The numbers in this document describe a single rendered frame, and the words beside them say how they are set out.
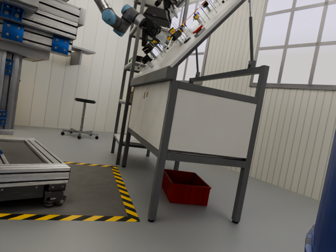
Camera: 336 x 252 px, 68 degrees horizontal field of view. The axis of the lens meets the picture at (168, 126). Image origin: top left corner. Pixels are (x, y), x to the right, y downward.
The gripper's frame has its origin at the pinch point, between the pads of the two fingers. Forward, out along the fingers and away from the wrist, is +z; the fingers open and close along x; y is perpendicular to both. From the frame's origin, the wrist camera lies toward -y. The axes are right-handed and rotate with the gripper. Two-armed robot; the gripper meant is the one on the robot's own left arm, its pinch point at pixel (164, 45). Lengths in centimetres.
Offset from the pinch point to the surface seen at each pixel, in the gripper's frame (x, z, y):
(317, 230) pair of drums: -137, 56, 21
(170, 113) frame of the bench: -34, 32, -20
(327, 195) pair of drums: -137, 54, 24
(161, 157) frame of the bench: -41, 43, -40
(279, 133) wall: 131, 133, -19
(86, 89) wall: 233, -130, -193
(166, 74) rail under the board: -31.4, 16.8, -5.5
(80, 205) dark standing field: -55, 25, -92
